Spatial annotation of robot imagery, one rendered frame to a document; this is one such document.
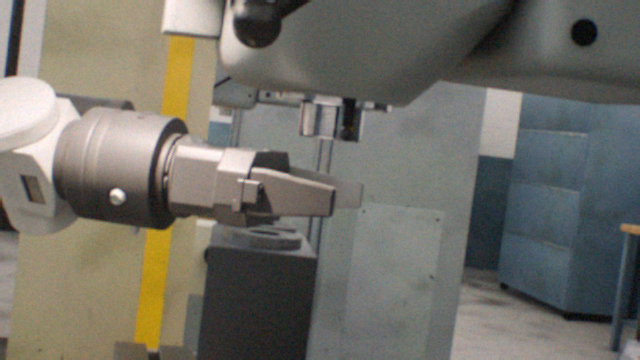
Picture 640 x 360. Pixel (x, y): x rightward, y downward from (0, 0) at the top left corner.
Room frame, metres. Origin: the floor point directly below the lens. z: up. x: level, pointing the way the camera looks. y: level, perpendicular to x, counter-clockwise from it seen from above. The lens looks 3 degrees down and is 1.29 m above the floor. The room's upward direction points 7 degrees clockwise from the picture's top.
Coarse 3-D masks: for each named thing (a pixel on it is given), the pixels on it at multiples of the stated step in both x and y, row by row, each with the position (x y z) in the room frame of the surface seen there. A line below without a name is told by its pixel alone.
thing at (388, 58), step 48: (240, 0) 0.65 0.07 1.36; (336, 0) 0.63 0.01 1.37; (384, 0) 0.63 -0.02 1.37; (432, 0) 0.64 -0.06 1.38; (480, 0) 0.64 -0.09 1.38; (240, 48) 0.66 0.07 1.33; (288, 48) 0.64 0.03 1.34; (336, 48) 0.64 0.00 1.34; (384, 48) 0.65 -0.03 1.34; (432, 48) 0.66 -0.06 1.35; (336, 96) 0.68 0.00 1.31; (384, 96) 0.68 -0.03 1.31
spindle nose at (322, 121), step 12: (300, 108) 0.72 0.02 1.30; (312, 108) 0.70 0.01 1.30; (324, 108) 0.70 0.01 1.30; (336, 108) 0.70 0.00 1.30; (300, 120) 0.72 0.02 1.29; (312, 120) 0.70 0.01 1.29; (324, 120) 0.70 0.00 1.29; (336, 120) 0.70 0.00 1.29; (360, 120) 0.71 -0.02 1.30; (300, 132) 0.71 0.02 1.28; (312, 132) 0.70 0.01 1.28; (324, 132) 0.70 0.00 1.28; (336, 132) 0.70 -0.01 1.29; (360, 132) 0.71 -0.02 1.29
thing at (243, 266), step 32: (288, 224) 1.24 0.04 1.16; (224, 256) 1.05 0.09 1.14; (256, 256) 1.06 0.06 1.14; (288, 256) 1.06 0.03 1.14; (224, 288) 1.05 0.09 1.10; (256, 288) 1.06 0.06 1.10; (288, 288) 1.06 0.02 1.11; (224, 320) 1.06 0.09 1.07; (256, 320) 1.06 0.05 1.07; (288, 320) 1.06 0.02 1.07; (224, 352) 1.06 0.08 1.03; (256, 352) 1.06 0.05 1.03; (288, 352) 1.06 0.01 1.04
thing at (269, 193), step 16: (256, 176) 0.67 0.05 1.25; (272, 176) 0.67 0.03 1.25; (288, 176) 0.67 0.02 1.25; (256, 192) 0.67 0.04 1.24; (272, 192) 0.67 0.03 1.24; (288, 192) 0.67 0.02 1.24; (304, 192) 0.67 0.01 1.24; (320, 192) 0.66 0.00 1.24; (336, 192) 0.67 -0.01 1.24; (256, 208) 0.67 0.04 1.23; (272, 208) 0.67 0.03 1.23; (288, 208) 0.67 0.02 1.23; (304, 208) 0.67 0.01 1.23; (320, 208) 0.66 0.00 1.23
